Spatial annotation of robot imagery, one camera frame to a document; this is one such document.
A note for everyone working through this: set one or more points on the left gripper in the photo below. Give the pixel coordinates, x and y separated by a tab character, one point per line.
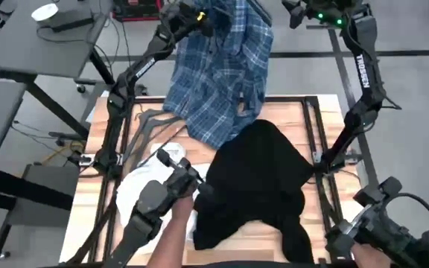
186	20

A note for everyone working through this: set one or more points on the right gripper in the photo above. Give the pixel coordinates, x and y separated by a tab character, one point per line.
297	13

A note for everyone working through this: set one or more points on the blue plaid button shirt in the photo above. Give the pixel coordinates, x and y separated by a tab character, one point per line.
218	82

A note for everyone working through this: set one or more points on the black garment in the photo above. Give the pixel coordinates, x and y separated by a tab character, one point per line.
259	178

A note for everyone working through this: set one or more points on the white garment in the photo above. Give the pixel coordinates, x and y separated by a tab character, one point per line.
129	193

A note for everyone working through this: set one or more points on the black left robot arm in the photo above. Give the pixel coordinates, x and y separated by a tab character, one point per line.
143	67

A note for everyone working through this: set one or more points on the person's left forearm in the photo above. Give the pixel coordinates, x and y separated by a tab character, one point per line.
170	245

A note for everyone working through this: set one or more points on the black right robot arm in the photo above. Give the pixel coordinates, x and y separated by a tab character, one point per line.
363	70

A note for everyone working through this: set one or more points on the red and black box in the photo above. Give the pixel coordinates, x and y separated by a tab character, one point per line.
136	11

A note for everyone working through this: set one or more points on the black flat box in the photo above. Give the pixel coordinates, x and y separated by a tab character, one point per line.
73	20

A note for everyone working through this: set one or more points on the black caster wheel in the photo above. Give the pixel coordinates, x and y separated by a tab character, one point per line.
81	89

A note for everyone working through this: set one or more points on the person's left hand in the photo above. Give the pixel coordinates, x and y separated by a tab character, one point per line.
182	210

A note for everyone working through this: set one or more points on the person's hand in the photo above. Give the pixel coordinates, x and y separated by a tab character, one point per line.
182	210
367	258

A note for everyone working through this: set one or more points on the person's right hand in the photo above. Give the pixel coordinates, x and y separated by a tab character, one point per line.
367	258

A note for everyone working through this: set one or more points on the silver mounting bracket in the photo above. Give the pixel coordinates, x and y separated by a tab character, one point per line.
318	157

